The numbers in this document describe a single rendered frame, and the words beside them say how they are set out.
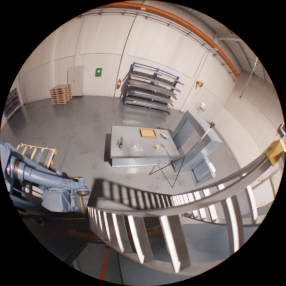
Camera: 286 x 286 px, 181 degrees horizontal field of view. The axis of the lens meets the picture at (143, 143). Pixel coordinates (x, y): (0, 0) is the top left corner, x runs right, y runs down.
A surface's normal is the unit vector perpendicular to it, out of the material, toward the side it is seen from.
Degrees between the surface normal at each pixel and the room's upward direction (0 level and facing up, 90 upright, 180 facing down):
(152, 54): 90
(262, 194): 90
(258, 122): 90
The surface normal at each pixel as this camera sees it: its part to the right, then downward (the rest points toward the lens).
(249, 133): -0.95, -0.07
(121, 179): 0.27, -0.65
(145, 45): 0.14, 0.76
